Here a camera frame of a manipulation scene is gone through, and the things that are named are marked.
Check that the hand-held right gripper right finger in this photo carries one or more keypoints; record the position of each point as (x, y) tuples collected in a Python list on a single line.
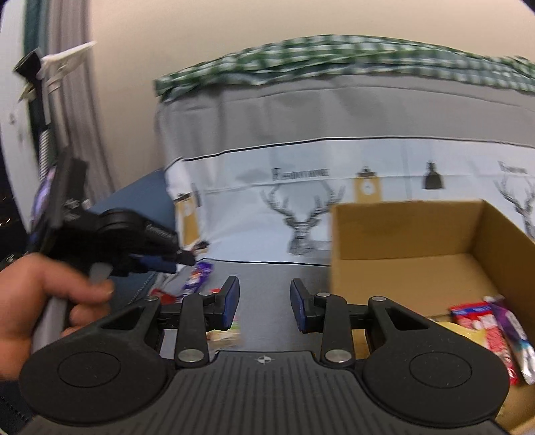
[(297, 303)]

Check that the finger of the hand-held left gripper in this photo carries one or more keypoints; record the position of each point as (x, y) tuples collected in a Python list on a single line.
[(186, 258), (154, 264)]

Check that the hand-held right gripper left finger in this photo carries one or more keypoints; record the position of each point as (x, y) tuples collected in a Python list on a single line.
[(232, 301)]

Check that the cardboard box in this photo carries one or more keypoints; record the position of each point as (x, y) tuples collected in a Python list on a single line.
[(397, 234)]

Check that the red snack packet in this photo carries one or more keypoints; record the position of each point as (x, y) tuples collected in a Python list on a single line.
[(167, 297), (476, 314)]

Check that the person's left hand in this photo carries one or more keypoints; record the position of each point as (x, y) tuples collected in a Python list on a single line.
[(29, 301)]

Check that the small black object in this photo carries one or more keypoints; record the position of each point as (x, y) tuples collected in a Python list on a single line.
[(202, 246)]

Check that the purple snack packet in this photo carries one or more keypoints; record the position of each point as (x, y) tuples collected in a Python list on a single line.
[(514, 334), (199, 276)]

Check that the beige snack packet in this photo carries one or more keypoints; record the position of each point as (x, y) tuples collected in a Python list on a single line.
[(223, 336)]

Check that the grey curtain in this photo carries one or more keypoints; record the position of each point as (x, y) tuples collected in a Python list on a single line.
[(79, 125)]

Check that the dark green pole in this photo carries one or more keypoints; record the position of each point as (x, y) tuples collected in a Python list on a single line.
[(37, 96)]

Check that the yellow snack packet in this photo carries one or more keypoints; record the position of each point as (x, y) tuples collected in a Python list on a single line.
[(464, 332)]

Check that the white plastic hanger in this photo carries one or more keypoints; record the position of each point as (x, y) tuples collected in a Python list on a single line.
[(62, 62)]

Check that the grey printed cloth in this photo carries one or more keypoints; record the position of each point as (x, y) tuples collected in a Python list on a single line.
[(292, 117)]

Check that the green checked cloth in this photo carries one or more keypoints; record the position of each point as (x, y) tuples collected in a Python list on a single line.
[(355, 58)]

